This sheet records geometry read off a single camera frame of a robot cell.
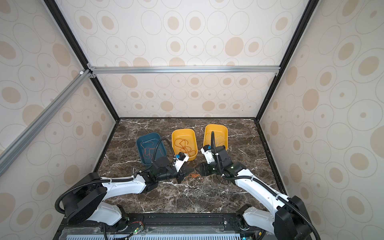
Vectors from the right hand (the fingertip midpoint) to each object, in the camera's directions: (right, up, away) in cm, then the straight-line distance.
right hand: (200, 166), depth 81 cm
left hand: (-2, -1, -5) cm, 5 cm away
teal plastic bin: (-36, +11, +22) cm, 44 cm away
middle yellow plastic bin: (-7, +17, +25) cm, 31 cm away
